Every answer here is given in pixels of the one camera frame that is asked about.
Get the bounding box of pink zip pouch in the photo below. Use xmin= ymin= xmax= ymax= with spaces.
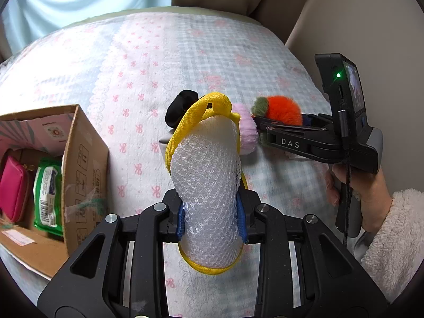
xmin=0 ymin=156 xmax=31 ymax=223

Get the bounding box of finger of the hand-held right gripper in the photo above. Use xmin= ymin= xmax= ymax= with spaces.
xmin=266 ymin=126 xmax=342 ymax=164
xmin=254 ymin=113 xmax=339 ymax=137

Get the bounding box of black scrunchie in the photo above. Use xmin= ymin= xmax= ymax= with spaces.
xmin=165 ymin=89 xmax=213 ymax=129

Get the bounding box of checked bow print bed blanket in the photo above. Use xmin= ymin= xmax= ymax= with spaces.
xmin=0 ymin=13 xmax=361 ymax=318

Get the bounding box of cardboard box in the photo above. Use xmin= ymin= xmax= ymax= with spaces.
xmin=0 ymin=104 xmax=111 ymax=279

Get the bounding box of person's right forearm fluffy sleeve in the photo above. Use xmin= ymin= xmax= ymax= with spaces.
xmin=354 ymin=188 xmax=424 ymax=303

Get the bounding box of green wet wipes packet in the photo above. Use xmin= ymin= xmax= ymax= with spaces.
xmin=32 ymin=157 xmax=64 ymax=237

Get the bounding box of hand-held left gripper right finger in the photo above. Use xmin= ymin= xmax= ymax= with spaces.
xmin=238 ymin=190 xmax=389 ymax=318

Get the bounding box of person's right hand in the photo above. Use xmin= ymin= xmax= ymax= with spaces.
xmin=325 ymin=164 xmax=394 ymax=232

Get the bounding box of pink floral packet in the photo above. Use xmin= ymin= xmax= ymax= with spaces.
xmin=0 ymin=113 xmax=75 ymax=160

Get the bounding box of orange fluffy carrot plush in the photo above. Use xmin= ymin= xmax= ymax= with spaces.
xmin=251 ymin=95 xmax=303 ymax=126

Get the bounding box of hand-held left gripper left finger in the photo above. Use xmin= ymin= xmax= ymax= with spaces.
xmin=36 ymin=189 xmax=185 ymax=318

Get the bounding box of light blue curtain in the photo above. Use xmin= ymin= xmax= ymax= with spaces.
xmin=2 ymin=0 xmax=176 ymax=58

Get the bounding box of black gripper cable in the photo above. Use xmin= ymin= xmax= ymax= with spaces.
xmin=337 ymin=108 xmax=353 ymax=249

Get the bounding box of pink fluffy plush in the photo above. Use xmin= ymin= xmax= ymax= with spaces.
xmin=232 ymin=103 xmax=259 ymax=157

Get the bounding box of white mesh sponge yellow trim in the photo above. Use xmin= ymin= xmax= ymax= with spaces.
xmin=165 ymin=92 xmax=249 ymax=276

